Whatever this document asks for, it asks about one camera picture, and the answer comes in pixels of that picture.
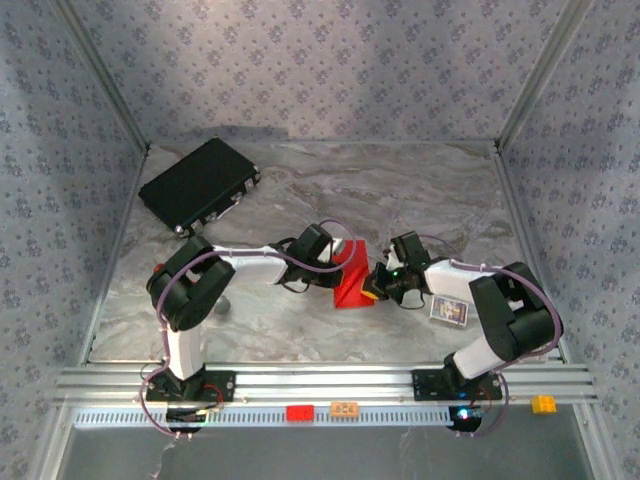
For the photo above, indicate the red square paper sheet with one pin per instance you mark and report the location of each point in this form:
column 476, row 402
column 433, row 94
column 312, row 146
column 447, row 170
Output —
column 352, row 292

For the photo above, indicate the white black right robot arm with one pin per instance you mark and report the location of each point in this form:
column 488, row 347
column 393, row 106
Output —
column 447, row 277

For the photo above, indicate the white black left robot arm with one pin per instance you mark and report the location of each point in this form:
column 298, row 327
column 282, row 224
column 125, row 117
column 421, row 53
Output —
column 255, row 267

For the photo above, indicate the playing card box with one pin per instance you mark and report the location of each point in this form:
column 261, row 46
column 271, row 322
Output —
column 449, row 310

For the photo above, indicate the red glitter microphone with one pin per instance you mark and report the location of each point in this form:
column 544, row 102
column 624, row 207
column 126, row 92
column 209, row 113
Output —
column 223, row 306

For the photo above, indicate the orange number tag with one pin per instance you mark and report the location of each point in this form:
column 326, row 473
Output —
column 344, row 409

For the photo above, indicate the red toy brick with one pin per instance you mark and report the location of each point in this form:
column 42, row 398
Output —
column 300, row 413

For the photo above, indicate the black briefcase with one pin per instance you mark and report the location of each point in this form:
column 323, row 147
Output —
column 195, row 185

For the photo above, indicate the yellow toy brick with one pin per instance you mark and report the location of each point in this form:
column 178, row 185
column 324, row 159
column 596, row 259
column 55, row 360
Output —
column 544, row 404

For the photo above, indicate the long aluminium mounting rail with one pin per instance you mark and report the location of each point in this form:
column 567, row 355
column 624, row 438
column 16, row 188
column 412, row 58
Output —
column 325, row 382

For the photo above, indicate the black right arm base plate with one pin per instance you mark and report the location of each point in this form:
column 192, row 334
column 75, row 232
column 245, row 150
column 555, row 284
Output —
column 425, row 385

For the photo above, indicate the aluminium frame bar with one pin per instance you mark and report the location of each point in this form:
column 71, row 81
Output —
column 526, row 240
column 52, row 450
column 606, row 460
column 117, row 252
column 540, row 75
column 111, row 82

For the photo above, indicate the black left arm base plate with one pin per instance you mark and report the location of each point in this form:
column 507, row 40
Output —
column 225, row 386

